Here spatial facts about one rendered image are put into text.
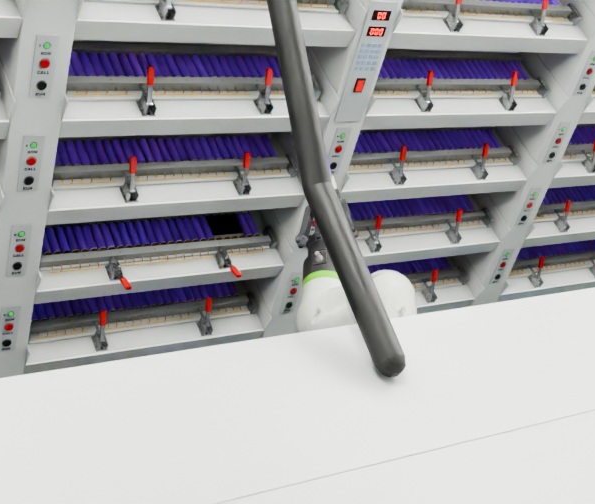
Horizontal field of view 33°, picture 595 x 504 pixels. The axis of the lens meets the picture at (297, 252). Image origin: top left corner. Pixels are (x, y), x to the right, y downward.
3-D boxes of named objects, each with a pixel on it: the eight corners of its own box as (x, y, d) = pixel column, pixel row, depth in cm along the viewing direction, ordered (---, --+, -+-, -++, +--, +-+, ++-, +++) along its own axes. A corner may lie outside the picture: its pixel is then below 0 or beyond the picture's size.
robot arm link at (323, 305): (284, 335, 189) (313, 366, 196) (343, 315, 184) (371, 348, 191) (287, 278, 198) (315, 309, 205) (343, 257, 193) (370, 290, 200)
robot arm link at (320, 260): (311, 306, 204) (355, 299, 202) (293, 269, 196) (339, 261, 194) (311, 283, 208) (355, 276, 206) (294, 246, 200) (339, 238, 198)
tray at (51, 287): (277, 276, 245) (292, 252, 238) (31, 304, 212) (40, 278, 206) (247, 211, 254) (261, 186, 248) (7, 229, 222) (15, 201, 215)
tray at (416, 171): (518, 190, 272) (547, 156, 262) (332, 204, 239) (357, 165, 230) (482, 134, 281) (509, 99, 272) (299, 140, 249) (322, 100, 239)
